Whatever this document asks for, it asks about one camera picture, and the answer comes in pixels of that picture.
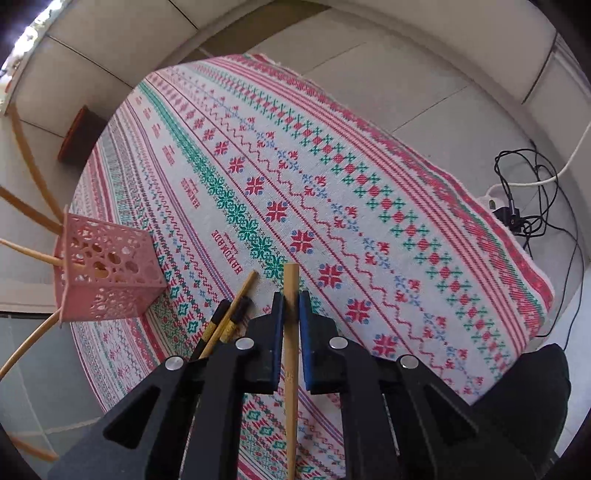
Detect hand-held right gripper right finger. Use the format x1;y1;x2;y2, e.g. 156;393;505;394
298;291;539;480

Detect black cable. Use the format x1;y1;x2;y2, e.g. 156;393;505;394
494;148;585;340

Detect black power adapter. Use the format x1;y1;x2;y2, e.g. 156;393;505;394
493;205;522;232

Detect black-tipped bamboo chopstick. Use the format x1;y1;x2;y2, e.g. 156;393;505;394
219;296;252;344
190;299;230;361

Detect brown trash bin red liner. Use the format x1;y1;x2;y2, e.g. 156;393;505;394
58;105;109;163

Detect plain bamboo chopstick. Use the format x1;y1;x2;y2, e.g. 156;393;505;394
0;309;63;381
8;102;65;213
0;436;58;462
283;263;301;480
0;187;64;234
0;237;65;268

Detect white power cable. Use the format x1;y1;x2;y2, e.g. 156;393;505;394
489;117;591;189

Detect patterned woven tablecloth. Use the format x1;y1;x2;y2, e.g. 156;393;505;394
69;53;555;480

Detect black-tipped chopsticks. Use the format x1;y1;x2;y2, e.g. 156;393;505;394
203;270;259;358

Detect white power strip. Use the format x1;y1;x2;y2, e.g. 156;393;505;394
475;182;509;215

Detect pink perforated utensil holder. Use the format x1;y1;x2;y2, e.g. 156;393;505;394
54;205;168;328

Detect person's right leg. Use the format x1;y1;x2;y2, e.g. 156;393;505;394
471;344;571;480

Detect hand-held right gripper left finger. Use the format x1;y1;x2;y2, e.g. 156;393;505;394
46;292;284;480

